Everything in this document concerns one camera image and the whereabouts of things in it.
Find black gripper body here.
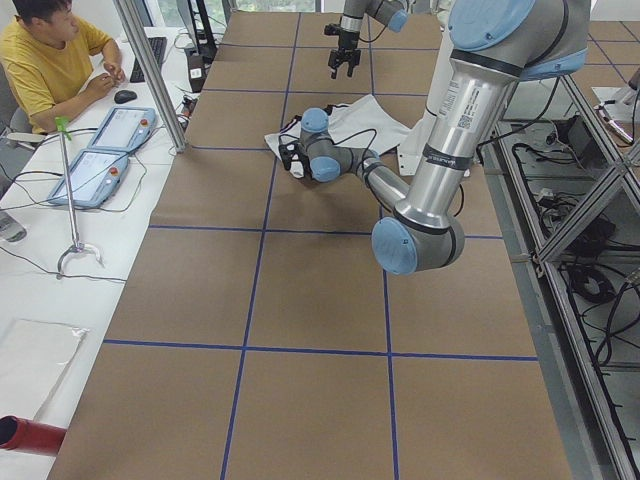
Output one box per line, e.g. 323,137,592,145
324,23,361,70
278,142,312,179

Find grey cartoon print t-shirt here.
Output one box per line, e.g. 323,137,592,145
265,95,410,161

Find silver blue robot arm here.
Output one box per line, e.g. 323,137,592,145
279,1,591,275
323,0,409,79

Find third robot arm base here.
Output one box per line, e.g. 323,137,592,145
592,70,639,123

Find upper teach pendant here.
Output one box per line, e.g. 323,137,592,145
89,105,157,153

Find teach pendant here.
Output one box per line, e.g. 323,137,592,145
89,105,157,153
46,149,129,208

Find black computer keyboard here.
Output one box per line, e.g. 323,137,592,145
128,36,169,84

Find black computer mouse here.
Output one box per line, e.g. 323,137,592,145
114,90,137,105

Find lower teach pendant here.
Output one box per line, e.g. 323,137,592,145
46,149,129,208

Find black power adapter box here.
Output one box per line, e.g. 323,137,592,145
555,115,603,164

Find metal reacher grabber tool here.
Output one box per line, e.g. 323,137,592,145
56,141,103,280

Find man in yellow shirt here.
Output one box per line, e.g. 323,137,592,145
1,1,126,134

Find clear water bottle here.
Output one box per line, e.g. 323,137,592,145
0,211,26,243

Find clear plastic bag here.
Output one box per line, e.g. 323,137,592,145
1,319,89,420

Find red fire extinguisher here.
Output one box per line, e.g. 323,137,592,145
1,415,67,457

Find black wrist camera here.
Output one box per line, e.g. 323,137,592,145
278,143,299,171

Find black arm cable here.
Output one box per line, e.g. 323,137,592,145
332,127,396,211
362,9,391,46

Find white camera mast pedestal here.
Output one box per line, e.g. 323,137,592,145
397,1,454,176

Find aluminium frame post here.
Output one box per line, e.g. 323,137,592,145
113,0,187,153

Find aluminium frame glass cabinet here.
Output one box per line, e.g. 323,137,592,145
482,78,639,479

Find tangled cables under glass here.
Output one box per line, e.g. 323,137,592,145
514,139,640,371

